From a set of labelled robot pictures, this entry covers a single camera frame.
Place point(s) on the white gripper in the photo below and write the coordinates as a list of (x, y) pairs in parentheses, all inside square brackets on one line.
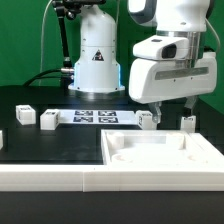
[(152, 81)]

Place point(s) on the white square tabletop part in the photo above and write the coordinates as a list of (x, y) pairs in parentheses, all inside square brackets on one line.
[(146, 148)]

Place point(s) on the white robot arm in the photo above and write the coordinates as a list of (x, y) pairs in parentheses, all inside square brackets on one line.
[(96, 71)]

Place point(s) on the white sheet with tags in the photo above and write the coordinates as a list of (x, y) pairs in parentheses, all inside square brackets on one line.
[(97, 117)]

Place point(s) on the white obstacle fence front bar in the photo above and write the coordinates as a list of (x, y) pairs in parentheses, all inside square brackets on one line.
[(83, 178)]

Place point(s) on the white block at left edge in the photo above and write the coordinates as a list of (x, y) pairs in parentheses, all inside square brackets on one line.
[(1, 139)]

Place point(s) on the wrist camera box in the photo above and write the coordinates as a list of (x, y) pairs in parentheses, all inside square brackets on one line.
[(162, 48)]

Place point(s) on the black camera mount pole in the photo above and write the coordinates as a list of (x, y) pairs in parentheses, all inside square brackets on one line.
[(69, 9)]

